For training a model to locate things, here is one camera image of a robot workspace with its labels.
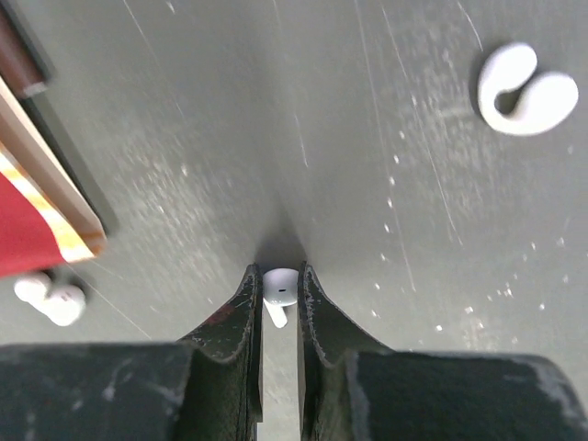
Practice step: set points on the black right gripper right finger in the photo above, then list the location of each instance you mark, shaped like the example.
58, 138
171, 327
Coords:
353, 387

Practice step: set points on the white earbud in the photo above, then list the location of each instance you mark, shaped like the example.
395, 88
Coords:
544, 101
280, 292
63, 305

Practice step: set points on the colourful patchwork placemat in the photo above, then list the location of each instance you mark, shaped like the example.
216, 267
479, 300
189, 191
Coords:
45, 219

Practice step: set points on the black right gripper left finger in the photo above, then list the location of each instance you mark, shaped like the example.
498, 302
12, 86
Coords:
203, 386

